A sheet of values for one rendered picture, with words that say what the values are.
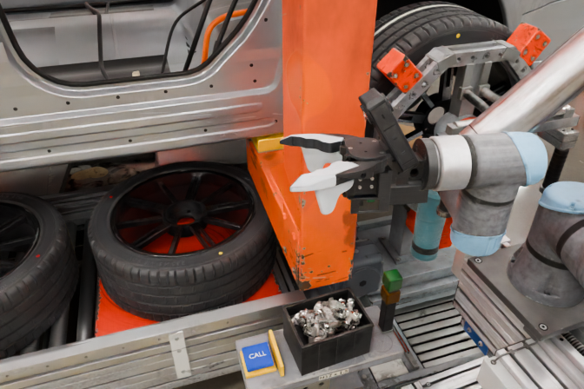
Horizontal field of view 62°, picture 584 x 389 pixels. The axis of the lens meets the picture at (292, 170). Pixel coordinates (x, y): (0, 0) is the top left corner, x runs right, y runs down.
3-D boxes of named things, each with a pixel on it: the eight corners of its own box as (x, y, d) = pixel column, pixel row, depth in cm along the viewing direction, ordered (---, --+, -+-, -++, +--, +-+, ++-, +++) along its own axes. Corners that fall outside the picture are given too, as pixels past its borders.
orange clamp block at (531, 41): (513, 58, 147) (534, 32, 144) (531, 67, 141) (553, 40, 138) (500, 47, 143) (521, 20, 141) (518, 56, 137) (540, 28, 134)
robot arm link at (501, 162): (540, 201, 67) (560, 148, 62) (464, 206, 66) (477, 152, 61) (514, 169, 73) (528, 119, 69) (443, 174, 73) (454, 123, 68)
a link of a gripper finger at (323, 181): (307, 232, 57) (359, 206, 63) (307, 187, 55) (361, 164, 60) (289, 222, 60) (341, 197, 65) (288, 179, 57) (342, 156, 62)
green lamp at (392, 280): (394, 278, 130) (396, 267, 127) (401, 289, 126) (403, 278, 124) (381, 281, 129) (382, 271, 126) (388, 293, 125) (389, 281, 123)
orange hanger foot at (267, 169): (286, 161, 197) (286, 82, 178) (333, 245, 155) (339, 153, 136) (246, 168, 193) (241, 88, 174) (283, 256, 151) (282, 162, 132)
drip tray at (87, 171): (157, 156, 300) (156, 151, 298) (155, 195, 266) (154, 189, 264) (70, 165, 291) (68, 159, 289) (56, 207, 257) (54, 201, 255)
